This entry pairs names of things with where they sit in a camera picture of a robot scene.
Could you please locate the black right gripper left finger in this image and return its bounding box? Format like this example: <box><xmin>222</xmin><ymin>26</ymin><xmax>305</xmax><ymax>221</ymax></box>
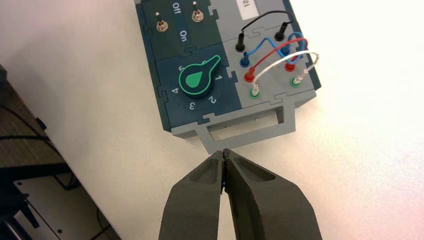
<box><xmin>158</xmin><ymin>149</ymin><xmax>226</xmax><ymax>240</ymax></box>

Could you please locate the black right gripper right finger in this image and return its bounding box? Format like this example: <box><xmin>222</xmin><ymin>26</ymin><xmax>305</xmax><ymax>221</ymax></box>
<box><xmin>223</xmin><ymin>149</ymin><xmax>323</xmax><ymax>240</ymax></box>

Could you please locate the green pointer rotary knob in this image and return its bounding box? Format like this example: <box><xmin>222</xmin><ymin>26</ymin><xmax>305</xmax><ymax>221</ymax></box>
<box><xmin>178</xmin><ymin>54</ymin><xmax>222</xmax><ymax>100</ymax></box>

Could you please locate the blue and grey task box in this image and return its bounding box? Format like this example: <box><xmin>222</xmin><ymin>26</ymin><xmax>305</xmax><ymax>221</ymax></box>
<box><xmin>134</xmin><ymin>0</ymin><xmax>323</xmax><ymax>156</ymax></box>

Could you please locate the white paper label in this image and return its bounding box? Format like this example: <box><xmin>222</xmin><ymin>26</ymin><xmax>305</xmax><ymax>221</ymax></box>
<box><xmin>235</xmin><ymin>0</ymin><xmax>260</xmax><ymax>20</ymax></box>

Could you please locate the red banana plug cable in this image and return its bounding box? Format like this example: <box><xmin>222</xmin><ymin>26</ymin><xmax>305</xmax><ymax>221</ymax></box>
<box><xmin>243</xmin><ymin>37</ymin><xmax>310</xmax><ymax>84</ymax></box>

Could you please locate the grey metal base plate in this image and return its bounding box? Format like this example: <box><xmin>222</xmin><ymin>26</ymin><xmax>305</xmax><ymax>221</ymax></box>
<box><xmin>12</xmin><ymin>175</ymin><xmax>102</xmax><ymax>240</ymax></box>

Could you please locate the white banana plug cable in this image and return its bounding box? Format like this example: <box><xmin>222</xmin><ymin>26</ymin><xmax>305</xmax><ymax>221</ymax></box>
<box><xmin>250</xmin><ymin>50</ymin><xmax>322</xmax><ymax>98</ymax></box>

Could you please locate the blue banana plug cable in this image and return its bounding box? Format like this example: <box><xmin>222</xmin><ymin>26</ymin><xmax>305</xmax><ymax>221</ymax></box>
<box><xmin>239</xmin><ymin>32</ymin><xmax>305</xmax><ymax>67</ymax></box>

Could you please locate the black banana plug cable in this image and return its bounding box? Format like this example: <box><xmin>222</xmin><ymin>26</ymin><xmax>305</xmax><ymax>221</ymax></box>
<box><xmin>235</xmin><ymin>9</ymin><xmax>296</xmax><ymax>53</ymax></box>

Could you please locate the metal toggle switch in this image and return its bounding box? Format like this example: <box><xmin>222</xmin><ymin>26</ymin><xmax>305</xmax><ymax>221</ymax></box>
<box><xmin>191</xmin><ymin>0</ymin><xmax>204</xmax><ymax>23</ymax></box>
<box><xmin>155</xmin><ymin>11</ymin><xmax>169</xmax><ymax>33</ymax></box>

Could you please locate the black floor cable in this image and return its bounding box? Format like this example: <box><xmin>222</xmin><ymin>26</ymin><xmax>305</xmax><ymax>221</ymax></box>
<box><xmin>0</xmin><ymin>105</ymin><xmax>59</xmax><ymax>163</ymax></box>

